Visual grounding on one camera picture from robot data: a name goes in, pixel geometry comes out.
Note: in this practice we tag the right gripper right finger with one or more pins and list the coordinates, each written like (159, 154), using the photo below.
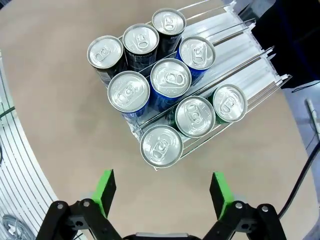
(221, 195)

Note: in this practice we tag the person in black jacket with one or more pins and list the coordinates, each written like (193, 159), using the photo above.
(287, 50)

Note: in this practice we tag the clear white can dispenser rack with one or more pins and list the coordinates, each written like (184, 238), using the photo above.
(237, 65)

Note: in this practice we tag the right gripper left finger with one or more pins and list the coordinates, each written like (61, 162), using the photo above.
(103, 192)

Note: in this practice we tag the grey table foot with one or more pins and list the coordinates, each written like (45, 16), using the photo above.
(312, 112)

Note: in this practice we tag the blue Pocari Sweat can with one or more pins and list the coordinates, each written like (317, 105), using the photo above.
(171, 78)
(128, 91)
(197, 53)

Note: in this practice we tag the slotted aluminium base plate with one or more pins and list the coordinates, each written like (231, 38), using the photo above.
(20, 175)

